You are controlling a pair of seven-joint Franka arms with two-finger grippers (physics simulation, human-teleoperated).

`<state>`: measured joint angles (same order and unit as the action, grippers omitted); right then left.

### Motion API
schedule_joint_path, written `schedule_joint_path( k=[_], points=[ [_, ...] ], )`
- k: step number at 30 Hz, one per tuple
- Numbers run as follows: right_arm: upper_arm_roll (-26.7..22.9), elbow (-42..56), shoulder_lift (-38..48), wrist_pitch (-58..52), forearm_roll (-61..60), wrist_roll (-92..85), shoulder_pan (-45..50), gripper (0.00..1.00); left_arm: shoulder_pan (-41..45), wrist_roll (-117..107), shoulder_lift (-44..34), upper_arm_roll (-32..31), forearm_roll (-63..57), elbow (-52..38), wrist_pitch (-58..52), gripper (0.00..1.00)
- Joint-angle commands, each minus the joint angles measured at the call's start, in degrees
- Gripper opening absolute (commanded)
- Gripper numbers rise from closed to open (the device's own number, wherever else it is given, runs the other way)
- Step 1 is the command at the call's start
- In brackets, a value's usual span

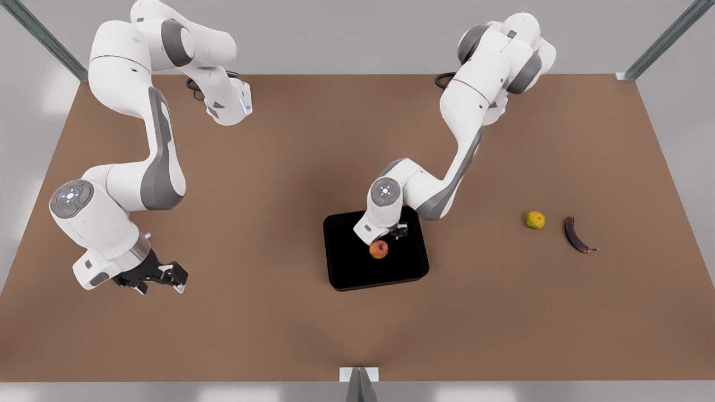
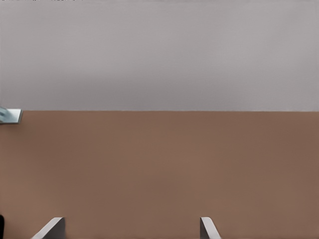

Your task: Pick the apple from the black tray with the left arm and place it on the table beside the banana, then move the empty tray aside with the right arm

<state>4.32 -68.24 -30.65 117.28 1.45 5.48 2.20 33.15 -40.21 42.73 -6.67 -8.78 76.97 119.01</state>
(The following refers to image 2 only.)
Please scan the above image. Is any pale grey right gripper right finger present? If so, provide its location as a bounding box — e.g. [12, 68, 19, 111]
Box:
[200, 217, 222, 239]

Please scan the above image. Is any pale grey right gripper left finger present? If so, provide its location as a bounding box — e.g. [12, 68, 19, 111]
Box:
[30, 217, 66, 239]

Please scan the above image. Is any silver frame post foot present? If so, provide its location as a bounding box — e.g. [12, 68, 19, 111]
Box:
[0, 106, 23, 124]

